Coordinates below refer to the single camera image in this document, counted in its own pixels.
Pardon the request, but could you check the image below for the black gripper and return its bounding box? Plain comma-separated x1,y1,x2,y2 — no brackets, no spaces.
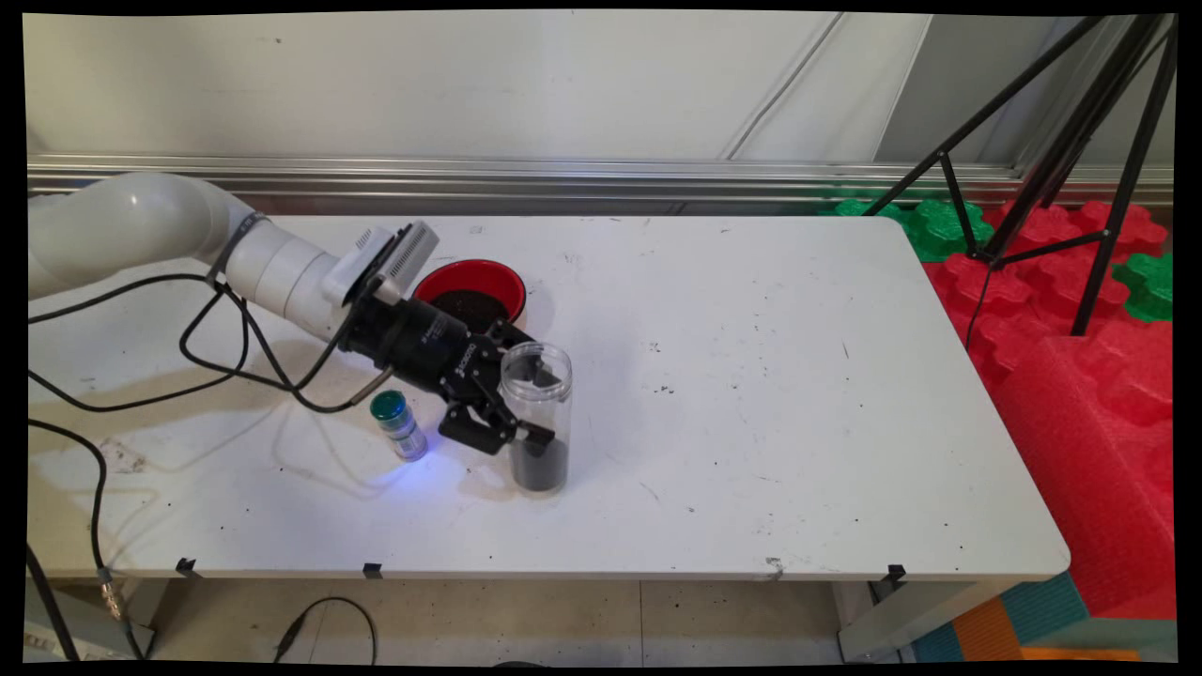
340,299,564,457

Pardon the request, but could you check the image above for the clear plastic jar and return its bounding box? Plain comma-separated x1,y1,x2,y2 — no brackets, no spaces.
499,341,574,496

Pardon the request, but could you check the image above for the red bowl with dark grains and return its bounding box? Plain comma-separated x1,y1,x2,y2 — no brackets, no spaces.
413,259,529,330

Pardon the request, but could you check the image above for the green-capped spice shaker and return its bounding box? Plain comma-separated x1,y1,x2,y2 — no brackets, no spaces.
370,390,430,462

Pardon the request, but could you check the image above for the green foam block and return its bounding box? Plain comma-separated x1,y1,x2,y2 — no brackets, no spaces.
822,197,904,223
901,199,994,265
1112,252,1175,325

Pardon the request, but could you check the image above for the grey table leg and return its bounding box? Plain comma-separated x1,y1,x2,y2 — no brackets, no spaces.
26,577,170,658
836,575,1029,664

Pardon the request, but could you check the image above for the teal orange foam mat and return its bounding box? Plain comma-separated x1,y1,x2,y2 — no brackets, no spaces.
911,571,1177,664

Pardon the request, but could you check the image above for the black tripod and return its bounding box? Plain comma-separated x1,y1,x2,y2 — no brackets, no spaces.
859,13,1179,339

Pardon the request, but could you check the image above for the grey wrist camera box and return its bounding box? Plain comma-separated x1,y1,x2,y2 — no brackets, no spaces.
322,221,440,309

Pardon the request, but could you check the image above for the aluminium wall rail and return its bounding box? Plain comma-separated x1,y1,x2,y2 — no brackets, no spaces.
28,153,1175,209

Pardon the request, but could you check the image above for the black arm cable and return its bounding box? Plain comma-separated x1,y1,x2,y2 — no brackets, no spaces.
28,272,395,415

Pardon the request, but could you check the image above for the black floor cable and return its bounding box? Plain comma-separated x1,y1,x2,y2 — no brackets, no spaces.
272,596,378,666

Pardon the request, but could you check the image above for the black cable with metal connector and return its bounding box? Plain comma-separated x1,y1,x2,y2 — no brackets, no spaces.
28,418,156,661

